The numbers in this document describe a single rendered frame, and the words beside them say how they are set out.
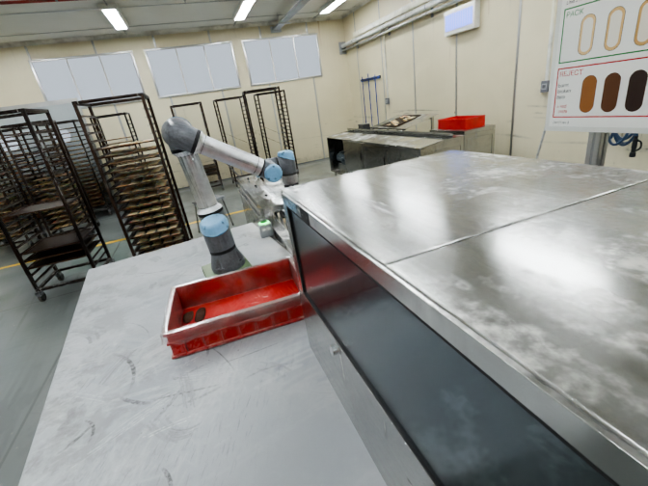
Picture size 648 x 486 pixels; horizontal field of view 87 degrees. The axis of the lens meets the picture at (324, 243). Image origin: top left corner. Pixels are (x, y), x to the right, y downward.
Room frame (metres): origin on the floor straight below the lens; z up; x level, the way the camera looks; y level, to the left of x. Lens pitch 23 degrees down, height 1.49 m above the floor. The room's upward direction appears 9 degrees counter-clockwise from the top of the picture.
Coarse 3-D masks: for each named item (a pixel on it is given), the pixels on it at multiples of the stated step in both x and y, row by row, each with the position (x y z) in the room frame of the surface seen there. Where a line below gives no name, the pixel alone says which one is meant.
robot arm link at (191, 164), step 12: (180, 156) 1.48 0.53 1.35; (192, 156) 1.49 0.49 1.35; (192, 168) 1.48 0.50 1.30; (192, 180) 1.49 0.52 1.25; (204, 180) 1.51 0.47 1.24; (192, 192) 1.51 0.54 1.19; (204, 192) 1.49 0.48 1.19; (204, 204) 1.49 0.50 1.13; (216, 204) 1.52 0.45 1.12; (204, 216) 1.48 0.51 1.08
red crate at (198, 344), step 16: (256, 288) 1.22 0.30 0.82; (272, 288) 1.20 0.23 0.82; (288, 288) 1.18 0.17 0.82; (208, 304) 1.16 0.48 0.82; (224, 304) 1.14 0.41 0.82; (240, 304) 1.12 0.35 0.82; (256, 304) 1.10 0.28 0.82; (192, 320) 1.06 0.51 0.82; (272, 320) 0.93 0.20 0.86; (288, 320) 0.95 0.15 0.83; (208, 336) 0.89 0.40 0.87; (224, 336) 0.90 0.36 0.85; (240, 336) 0.91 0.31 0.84; (176, 352) 0.87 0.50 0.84; (192, 352) 0.87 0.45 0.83
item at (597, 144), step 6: (594, 132) 1.07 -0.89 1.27; (600, 132) 1.05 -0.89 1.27; (606, 132) 1.06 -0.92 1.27; (588, 138) 1.08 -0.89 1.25; (594, 138) 1.07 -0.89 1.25; (600, 138) 1.05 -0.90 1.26; (606, 138) 1.05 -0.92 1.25; (588, 144) 1.08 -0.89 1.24; (594, 144) 1.06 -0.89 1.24; (600, 144) 1.05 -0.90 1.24; (606, 144) 1.06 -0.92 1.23; (588, 150) 1.08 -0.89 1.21; (594, 150) 1.06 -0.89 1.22; (600, 150) 1.05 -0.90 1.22; (606, 150) 1.06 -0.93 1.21; (588, 156) 1.07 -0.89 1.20; (594, 156) 1.06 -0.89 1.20; (600, 156) 1.05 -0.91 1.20; (588, 162) 1.07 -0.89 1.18; (594, 162) 1.05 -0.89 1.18; (600, 162) 1.06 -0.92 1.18
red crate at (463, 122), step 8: (440, 120) 4.89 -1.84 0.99; (448, 120) 4.74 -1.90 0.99; (456, 120) 4.61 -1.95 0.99; (464, 120) 4.49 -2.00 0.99; (472, 120) 4.53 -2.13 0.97; (480, 120) 4.58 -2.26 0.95; (440, 128) 4.90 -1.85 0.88; (448, 128) 4.75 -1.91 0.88; (456, 128) 4.62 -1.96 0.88; (464, 128) 4.50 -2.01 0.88
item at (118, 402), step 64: (192, 256) 1.69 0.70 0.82; (256, 256) 1.55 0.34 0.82; (128, 320) 1.14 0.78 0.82; (64, 384) 0.83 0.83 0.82; (128, 384) 0.78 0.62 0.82; (192, 384) 0.74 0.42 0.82; (256, 384) 0.71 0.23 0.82; (320, 384) 0.67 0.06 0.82; (64, 448) 0.60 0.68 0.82; (128, 448) 0.57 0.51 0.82; (192, 448) 0.54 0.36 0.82; (256, 448) 0.52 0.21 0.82; (320, 448) 0.50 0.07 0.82
